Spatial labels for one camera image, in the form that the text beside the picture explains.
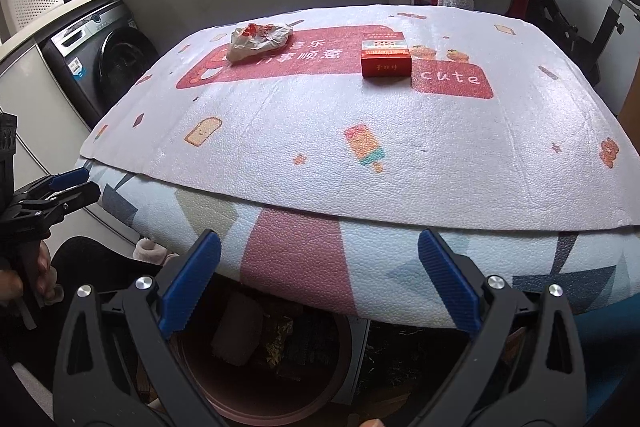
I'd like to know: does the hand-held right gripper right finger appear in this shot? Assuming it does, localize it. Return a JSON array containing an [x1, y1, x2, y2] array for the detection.
[[417, 229, 587, 427]]

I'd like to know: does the person's left hand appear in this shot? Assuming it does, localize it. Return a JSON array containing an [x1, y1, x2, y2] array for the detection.
[[0, 239, 65, 308]]

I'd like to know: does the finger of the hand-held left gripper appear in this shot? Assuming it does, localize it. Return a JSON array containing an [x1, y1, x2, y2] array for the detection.
[[15, 181, 102, 225], [10, 167, 91, 208]]

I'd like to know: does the grey washing machine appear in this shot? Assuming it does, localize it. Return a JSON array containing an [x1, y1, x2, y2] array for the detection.
[[42, 2, 161, 128]]

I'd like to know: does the pink plush slipper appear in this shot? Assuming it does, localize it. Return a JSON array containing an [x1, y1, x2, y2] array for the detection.
[[132, 237, 167, 266]]

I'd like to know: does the white printed foam mat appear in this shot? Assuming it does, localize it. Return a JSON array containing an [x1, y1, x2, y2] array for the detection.
[[80, 4, 640, 233]]

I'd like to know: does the red cigarette box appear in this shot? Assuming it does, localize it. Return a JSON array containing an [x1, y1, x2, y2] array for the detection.
[[361, 32, 413, 80]]

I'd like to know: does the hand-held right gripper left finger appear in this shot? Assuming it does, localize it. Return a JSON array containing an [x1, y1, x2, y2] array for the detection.
[[52, 229, 222, 427]]

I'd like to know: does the crumpled clear plastic wrapper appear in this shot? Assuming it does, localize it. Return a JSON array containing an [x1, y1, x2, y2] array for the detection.
[[226, 22, 296, 66]]

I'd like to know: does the red-brown trash bin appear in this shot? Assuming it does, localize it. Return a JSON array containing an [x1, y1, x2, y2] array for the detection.
[[172, 282, 372, 414]]

